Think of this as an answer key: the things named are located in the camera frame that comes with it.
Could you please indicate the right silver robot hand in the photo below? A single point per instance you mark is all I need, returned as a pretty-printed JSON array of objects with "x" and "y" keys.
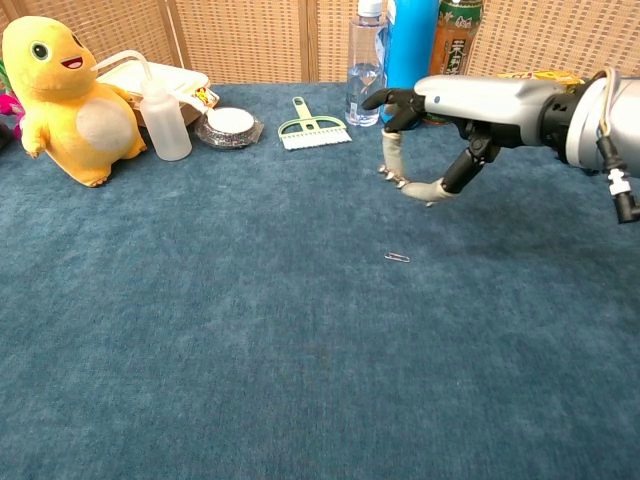
[{"x": 490, "y": 105}]

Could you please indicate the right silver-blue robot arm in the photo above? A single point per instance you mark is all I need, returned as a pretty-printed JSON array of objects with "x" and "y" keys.
[{"x": 620, "y": 115}]

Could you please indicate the silver paper clip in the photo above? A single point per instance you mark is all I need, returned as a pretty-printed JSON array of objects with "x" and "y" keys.
[{"x": 397, "y": 258}]

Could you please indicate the yellow biscuit packet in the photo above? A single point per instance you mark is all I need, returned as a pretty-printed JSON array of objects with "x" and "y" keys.
[{"x": 550, "y": 76}]

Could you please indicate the green tea drink bottle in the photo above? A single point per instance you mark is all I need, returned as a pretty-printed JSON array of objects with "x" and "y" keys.
[{"x": 452, "y": 45}]

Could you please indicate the blue plastic bottle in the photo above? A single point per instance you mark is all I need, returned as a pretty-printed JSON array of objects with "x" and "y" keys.
[{"x": 410, "y": 50}]

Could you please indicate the clear plastic water bottle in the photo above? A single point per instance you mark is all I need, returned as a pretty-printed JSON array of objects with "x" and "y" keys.
[{"x": 365, "y": 60}]

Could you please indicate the green plastic cleaning brush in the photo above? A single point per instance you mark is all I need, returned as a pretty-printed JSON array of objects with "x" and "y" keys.
[{"x": 312, "y": 136}]

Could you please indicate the woven wicker folding screen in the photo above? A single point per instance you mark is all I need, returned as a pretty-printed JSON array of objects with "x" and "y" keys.
[{"x": 240, "y": 40}]

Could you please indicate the round clear lidded cup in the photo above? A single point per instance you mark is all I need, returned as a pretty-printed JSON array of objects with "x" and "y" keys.
[{"x": 230, "y": 120}]

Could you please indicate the small orange snack packet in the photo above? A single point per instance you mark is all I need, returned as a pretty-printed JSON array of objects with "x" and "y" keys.
[{"x": 205, "y": 95}]

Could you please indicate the beige lidded lunch box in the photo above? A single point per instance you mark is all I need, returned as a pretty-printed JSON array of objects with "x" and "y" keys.
[{"x": 170, "y": 77}]

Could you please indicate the blue felt table cloth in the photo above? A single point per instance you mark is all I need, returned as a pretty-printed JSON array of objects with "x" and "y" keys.
[{"x": 250, "y": 325}]

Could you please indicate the white squeeze wash bottle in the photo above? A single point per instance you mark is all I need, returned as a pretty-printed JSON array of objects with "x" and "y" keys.
[{"x": 165, "y": 125}]

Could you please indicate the yellow plush dinosaur toy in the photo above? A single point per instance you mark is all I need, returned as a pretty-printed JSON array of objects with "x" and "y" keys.
[{"x": 55, "y": 115}]

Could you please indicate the colourful feather shuttlecock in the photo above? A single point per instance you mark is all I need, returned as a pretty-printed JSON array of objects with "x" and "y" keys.
[{"x": 9, "y": 105}]

